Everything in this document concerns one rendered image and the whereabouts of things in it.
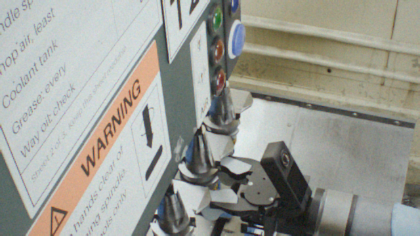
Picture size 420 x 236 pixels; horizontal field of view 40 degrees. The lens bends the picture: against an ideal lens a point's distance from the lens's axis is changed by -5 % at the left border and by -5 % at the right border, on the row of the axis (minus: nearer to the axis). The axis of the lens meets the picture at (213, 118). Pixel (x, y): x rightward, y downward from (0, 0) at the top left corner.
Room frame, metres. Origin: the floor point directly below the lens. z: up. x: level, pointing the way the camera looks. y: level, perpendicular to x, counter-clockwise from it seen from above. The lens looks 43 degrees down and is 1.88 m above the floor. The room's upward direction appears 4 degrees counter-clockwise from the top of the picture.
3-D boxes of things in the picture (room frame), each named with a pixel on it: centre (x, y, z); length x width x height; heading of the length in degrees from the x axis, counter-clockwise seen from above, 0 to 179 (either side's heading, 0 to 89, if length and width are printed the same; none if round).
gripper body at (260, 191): (0.56, -0.09, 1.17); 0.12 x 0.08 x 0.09; 69
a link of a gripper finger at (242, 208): (0.55, -0.03, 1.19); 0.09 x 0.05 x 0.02; 85
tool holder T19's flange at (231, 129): (0.70, -0.01, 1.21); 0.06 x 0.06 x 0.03
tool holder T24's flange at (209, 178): (0.60, 0.02, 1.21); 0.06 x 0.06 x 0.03
